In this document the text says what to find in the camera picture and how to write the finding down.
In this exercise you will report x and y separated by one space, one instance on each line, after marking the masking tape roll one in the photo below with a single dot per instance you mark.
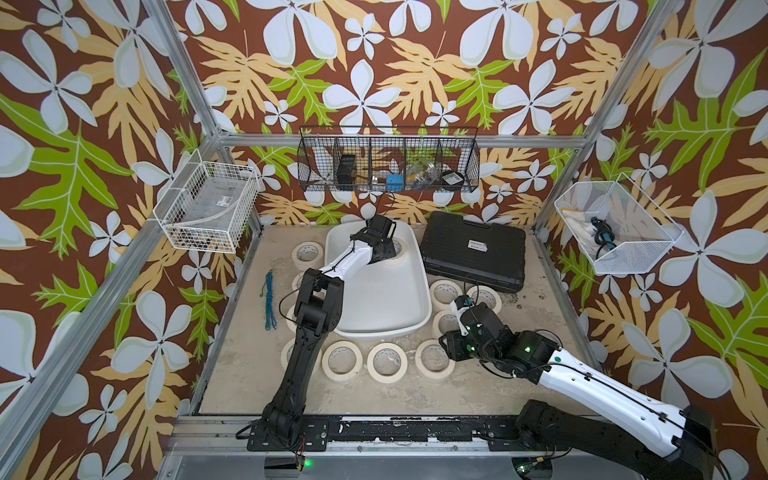
296 282

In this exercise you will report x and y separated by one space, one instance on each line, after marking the masking tape roll eleven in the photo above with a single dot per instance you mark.
432 361

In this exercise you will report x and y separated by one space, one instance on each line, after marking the masking tape roll three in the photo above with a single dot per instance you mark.
291 318

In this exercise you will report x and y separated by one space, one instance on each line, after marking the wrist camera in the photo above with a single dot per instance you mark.
462 307
380 226

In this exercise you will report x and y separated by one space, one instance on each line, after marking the masking tape roll four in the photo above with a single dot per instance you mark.
481 294

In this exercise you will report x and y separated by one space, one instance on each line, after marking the masking tape roll eight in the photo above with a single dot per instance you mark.
286 353

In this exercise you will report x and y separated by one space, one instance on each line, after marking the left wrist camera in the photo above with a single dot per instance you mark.
380 226

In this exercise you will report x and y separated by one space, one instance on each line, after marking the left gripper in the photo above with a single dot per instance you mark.
390 249

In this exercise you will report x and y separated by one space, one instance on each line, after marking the black box in basket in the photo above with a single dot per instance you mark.
346 172

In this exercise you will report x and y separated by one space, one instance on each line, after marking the masking tape roll seven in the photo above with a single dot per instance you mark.
443 293

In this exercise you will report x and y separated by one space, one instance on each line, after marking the masking tape roll two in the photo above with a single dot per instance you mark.
308 255

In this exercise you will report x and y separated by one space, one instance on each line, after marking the masking tape roll nine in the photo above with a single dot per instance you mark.
342 361

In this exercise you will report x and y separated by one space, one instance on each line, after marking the masking tape roll six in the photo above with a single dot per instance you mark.
444 321

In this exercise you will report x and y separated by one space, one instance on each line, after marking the masking tape roll five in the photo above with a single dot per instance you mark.
400 248

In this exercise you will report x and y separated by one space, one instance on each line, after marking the white wire basket left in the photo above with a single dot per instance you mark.
209 204

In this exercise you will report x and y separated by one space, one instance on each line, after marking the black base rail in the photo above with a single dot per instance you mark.
318 432

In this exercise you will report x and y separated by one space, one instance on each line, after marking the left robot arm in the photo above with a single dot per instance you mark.
317 312

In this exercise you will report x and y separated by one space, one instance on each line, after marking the black plastic tool case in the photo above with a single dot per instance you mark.
488 254

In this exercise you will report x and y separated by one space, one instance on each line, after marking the masking tape roll ten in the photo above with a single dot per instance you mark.
387 363

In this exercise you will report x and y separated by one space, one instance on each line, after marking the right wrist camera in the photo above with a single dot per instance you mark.
462 307

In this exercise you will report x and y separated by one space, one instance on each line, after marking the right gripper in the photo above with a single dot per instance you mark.
451 343

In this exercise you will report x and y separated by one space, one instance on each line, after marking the white mesh basket right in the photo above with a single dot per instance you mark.
617 225

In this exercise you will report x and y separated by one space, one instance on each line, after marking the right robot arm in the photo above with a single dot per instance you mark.
652 438

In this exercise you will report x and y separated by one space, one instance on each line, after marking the blue item in basket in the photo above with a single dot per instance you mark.
395 183

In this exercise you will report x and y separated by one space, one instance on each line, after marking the white plastic storage box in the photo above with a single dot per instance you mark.
390 298

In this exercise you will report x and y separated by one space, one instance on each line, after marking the black wire wall basket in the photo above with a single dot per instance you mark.
429 158

